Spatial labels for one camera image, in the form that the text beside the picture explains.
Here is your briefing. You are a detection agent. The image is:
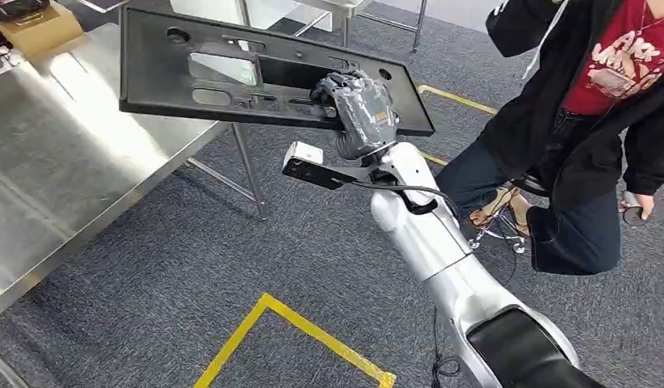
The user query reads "black bag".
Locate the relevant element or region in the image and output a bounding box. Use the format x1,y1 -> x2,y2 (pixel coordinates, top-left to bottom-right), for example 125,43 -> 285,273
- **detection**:
0,0 -> 51,23

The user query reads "person's hand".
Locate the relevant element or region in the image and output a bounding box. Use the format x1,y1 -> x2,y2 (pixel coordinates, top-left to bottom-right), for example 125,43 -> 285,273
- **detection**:
620,192 -> 656,221

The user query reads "person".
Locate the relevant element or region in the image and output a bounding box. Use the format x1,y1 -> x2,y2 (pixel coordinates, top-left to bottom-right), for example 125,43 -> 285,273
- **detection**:
435,0 -> 664,277

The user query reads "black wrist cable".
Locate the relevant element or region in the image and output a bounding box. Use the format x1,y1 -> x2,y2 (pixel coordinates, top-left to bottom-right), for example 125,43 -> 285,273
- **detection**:
352,179 -> 463,221

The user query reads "chrome stool base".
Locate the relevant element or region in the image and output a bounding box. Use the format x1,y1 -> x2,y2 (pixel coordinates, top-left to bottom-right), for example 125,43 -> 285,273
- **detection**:
467,205 -> 529,256

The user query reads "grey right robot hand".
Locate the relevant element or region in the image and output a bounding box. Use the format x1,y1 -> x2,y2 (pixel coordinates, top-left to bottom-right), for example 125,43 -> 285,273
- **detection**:
309,70 -> 402,162

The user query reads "black hanging cable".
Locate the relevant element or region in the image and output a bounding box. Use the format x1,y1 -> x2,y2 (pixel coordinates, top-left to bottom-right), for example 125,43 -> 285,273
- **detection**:
430,306 -> 463,388

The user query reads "black plastic panel with cutouts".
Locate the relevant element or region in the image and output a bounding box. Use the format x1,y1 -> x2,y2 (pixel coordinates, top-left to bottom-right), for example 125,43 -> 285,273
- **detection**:
119,6 -> 436,138

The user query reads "brown cardboard box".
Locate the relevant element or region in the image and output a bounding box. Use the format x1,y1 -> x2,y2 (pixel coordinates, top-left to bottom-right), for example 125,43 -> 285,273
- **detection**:
0,1 -> 86,61

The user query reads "stainless steel work table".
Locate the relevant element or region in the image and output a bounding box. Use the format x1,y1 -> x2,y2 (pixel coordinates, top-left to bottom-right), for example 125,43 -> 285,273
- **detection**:
0,22 -> 270,388

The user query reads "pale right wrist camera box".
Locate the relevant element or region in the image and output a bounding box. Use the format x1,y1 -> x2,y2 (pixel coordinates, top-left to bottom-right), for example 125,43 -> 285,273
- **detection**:
282,141 -> 374,192

